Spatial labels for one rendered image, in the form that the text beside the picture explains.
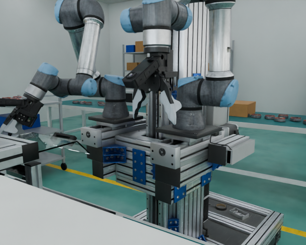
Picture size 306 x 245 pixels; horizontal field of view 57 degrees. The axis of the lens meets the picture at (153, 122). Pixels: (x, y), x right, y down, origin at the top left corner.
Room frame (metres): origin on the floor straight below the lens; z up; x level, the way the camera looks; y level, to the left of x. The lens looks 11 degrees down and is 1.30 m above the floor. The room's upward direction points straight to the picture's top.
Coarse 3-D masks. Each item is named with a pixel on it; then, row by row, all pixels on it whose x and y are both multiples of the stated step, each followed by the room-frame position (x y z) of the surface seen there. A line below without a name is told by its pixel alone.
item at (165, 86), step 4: (160, 80) 0.74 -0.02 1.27; (164, 80) 0.74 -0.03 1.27; (164, 84) 0.73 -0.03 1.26; (168, 84) 0.73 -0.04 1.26; (160, 88) 0.74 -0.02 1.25; (164, 88) 0.73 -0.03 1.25; (168, 88) 0.72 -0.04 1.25; (168, 92) 0.72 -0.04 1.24; (168, 96) 0.72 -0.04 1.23; (172, 100) 0.73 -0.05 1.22
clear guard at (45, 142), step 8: (16, 136) 0.97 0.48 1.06; (24, 136) 0.97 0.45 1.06; (32, 136) 0.97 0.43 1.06; (40, 136) 0.97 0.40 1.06; (48, 136) 0.97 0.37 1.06; (40, 144) 0.86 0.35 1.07; (48, 144) 0.86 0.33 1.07; (56, 144) 0.86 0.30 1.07; (64, 144) 0.86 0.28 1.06; (72, 144) 0.95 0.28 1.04; (80, 144) 0.92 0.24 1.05; (88, 152) 0.95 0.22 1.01
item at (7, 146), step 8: (0, 136) 0.76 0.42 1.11; (8, 136) 0.76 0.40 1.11; (0, 144) 0.67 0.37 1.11; (8, 144) 0.67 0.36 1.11; (16, 144) 0.68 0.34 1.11; (24, 144) 0.67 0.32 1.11; (32, 144) 0.69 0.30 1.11; (0, 152) 0.62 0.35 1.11; (8, 152) 0.63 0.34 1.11; (16, 152) 0.65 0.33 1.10; (24, 152) 0.67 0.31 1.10; (32, 152) 0.68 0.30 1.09; (0, 160) 0.62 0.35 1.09; (8, 160) 0.63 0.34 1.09; (16, 160) 0.65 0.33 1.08; (24, 160) 0.67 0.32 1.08; (32, 160) 0.68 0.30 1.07; (0, 168) 0.62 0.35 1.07
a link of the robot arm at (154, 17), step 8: (144, 0) 0.76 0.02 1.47; (152, 0) 0.75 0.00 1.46; (160, 0) 0.74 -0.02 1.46; (168, 0) 0.76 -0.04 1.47; (144, 8) 0.76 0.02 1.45; (152, 8) 0.75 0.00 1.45; (160, 8) 0.74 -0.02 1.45; (168, 8) 0.76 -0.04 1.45; (176, 8) 0.79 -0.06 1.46; (144, 16) 0.76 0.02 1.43; (152, 16) 0.75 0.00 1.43; (160, 16) 0.74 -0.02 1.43; (168, 16) 0.76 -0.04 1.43; (176, 16) 0.80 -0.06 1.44; (144, 24) 0.76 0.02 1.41; (152, 24) 0.75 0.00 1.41; (160, 24) 0.74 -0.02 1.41; (168, 24) 0.76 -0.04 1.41
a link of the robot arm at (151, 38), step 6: (144, 30) 0.76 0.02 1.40; (150, 30) 0.75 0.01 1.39; (156, 30) 0.74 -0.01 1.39; (162, 30) 0.75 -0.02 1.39; (168, 30) 0.76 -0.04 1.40; (144, 36) 0.76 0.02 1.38; (150, 36) 0.75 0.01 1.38; (156, 36) 0.74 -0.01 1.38; (162, 36) 0.75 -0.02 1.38; (168, 36) 0.76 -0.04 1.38; (144, 42) 0.76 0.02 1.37; (150, 42) 0.75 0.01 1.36; (156, 42) 0.74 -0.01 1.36; (162, 42) 0.75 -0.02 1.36; (168, 42) 0.76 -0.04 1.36
